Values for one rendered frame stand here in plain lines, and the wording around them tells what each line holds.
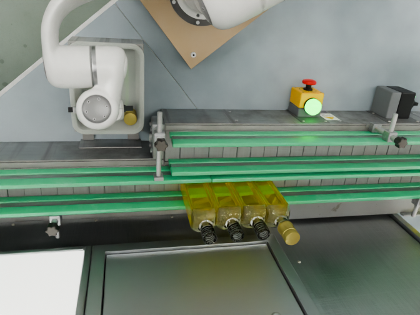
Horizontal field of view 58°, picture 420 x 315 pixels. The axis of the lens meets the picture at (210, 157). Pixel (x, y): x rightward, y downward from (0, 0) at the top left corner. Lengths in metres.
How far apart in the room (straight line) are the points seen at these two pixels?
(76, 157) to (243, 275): 0.50
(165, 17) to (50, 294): 0.65
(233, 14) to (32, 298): 0.66
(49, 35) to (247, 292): 0.64
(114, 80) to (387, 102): 0.81
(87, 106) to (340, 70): 0.76
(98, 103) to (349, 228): 0.84
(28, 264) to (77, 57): 0.49
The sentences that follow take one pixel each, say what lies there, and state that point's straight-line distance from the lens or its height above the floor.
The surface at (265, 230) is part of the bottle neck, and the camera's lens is 0.82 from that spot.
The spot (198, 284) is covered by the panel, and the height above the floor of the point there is 1.14.
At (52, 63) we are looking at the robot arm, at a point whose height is 1.08.
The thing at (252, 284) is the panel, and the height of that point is 1.15.
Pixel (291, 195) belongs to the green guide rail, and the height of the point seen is 0.93.
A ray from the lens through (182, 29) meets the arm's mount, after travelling 0.94.
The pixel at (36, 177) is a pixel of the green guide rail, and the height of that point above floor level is 0.92.
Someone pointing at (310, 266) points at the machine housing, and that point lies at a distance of 1.04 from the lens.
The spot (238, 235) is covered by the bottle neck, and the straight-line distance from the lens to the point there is 0.83.
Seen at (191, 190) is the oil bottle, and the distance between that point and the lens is 0.91.
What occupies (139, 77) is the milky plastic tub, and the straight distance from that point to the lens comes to 0.95.
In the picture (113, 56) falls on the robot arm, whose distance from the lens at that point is 0.71.
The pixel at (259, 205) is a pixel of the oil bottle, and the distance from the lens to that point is 0.87.
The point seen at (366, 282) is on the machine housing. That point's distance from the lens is 1.05.
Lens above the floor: 1.76
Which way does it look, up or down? 62 degrees down
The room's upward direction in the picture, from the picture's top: 154 degrees clockwise
